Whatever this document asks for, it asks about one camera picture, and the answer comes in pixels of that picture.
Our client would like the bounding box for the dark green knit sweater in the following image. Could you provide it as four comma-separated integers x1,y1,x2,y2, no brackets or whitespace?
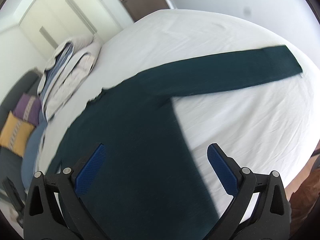
47,46,302,239

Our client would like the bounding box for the blue pillow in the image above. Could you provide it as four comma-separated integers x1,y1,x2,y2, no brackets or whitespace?
21,111,47,190

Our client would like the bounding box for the dark grey headboard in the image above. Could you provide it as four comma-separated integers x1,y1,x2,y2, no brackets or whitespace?
1,70,41,201

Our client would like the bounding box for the white bed sheet mattress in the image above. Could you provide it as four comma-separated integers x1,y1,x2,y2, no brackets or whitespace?
34,9,319,215

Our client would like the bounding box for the yellow patterned cushion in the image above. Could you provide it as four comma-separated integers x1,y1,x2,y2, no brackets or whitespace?
0,112,35,157

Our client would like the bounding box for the purple patterned cushion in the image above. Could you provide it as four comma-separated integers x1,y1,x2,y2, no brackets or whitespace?
13,93,41,126

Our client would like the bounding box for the folded grey blue duvet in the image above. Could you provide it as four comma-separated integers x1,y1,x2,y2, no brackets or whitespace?
37,35,101,122

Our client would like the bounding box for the cream wardrobe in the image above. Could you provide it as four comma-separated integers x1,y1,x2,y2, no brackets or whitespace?
20,0,133,59

